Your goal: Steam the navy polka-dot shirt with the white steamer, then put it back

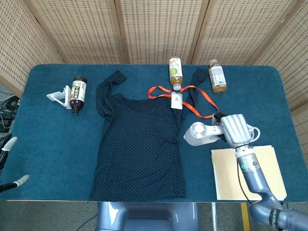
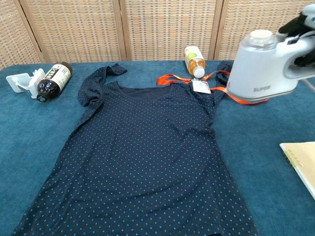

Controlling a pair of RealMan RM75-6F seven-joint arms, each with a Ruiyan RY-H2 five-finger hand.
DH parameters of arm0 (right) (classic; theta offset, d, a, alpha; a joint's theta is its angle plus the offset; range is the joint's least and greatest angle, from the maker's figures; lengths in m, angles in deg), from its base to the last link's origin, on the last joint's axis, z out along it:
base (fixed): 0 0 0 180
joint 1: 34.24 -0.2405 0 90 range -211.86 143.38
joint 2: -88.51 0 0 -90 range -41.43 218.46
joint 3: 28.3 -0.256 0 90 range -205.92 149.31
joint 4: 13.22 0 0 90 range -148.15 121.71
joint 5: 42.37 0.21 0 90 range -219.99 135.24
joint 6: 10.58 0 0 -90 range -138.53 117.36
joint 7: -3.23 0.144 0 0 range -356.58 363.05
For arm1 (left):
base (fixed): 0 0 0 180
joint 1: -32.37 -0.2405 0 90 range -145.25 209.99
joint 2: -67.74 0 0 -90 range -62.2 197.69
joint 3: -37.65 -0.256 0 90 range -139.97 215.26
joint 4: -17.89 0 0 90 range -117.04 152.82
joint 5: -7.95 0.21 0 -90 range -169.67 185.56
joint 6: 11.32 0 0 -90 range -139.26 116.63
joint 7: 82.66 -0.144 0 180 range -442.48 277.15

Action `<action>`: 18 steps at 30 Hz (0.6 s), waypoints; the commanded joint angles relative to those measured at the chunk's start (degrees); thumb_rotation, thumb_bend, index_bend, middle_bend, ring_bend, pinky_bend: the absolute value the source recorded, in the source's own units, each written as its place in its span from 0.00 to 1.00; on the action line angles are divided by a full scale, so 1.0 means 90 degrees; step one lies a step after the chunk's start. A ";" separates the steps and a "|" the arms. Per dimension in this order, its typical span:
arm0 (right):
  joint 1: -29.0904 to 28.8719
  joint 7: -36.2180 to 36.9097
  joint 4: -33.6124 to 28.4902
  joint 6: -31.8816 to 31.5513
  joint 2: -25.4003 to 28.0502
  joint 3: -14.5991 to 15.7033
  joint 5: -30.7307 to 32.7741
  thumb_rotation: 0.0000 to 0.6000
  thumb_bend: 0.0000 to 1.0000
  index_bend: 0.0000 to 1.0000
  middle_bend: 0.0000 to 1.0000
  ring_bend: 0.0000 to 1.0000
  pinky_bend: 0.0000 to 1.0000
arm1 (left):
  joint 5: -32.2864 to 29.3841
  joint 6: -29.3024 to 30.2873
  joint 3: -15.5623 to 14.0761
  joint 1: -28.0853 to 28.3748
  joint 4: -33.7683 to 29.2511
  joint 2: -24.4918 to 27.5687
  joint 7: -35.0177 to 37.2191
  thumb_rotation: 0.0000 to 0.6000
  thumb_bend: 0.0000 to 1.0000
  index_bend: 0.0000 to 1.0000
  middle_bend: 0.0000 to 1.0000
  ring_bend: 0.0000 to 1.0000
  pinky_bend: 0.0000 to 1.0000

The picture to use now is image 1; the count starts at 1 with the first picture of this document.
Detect grey-blue robot torso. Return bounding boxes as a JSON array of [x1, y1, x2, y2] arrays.
[[95, 201, 199, 231]]

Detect orange lanyard strap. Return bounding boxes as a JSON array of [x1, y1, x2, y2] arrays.
[[147, 85, 219, 119]]

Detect metal table leg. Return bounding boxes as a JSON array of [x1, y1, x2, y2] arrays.
[[211, 202, 218, 231]]

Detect beige notebook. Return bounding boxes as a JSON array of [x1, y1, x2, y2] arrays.
[[210, 144, 288, 201]]

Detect white cable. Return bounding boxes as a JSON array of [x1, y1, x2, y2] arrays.
[[247, 124, 261, 142]]

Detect black floor cables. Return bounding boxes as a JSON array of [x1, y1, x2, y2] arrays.
[[0, 95, 21, 132]]

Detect navy polka dot shirt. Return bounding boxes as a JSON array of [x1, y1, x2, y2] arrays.
[[89, 68, 209, 202]]

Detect white label yellow tea bottle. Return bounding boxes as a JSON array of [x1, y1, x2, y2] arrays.
[[208, 59, 228, 94]]

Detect white folding phone stand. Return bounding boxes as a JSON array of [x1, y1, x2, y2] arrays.
[[46, 86, 73, 110]]

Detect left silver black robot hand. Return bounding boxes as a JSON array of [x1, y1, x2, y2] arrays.
[[0, 134, 30, 193]]

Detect dark tea bottle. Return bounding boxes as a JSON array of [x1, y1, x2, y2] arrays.
[[69, 76, 88, 116]]

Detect pear label juice bottle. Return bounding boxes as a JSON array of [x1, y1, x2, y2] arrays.
[[168, 57, 185, 91]]

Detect woven wooden folding screen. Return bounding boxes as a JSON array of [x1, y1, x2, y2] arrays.
[[0, 0, 308, 157]]

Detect white ID badge holder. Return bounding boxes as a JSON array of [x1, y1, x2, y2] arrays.
[[170, 92, 183, 109]]

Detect yellow table leg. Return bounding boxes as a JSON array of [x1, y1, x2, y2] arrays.
[[241, 202, 251, 231]]

